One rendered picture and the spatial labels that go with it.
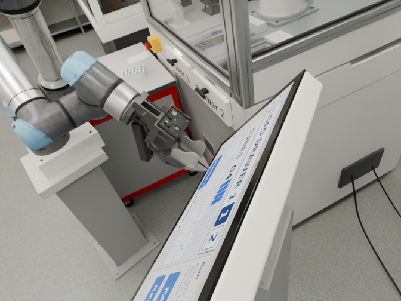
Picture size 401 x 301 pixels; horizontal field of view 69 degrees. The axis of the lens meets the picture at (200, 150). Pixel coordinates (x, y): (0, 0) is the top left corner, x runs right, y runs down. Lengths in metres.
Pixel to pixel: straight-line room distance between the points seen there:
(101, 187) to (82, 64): 0.81
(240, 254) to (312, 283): 1.29
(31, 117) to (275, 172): 0.52
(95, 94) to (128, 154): 1.08
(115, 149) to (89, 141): 0.43
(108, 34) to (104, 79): 1.48
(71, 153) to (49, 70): 0.32
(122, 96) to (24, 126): 0.22
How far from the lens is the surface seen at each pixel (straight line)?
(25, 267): 2.14
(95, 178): 1.32
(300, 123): 0.48
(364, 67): 1.21
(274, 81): 0.93
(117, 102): 0.61
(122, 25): 2.10
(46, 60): 1.06
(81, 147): 1.22
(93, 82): 0.62
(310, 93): 0.54
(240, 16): 0.78
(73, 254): 1.99
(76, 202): 1.35
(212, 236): 0.39
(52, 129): 0.71
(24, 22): 0.99
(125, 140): 1.62
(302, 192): 1.46
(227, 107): 0.99
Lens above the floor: 1.49
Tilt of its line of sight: 43 degrees down
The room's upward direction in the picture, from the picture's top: 14 degrees counter-clockwise
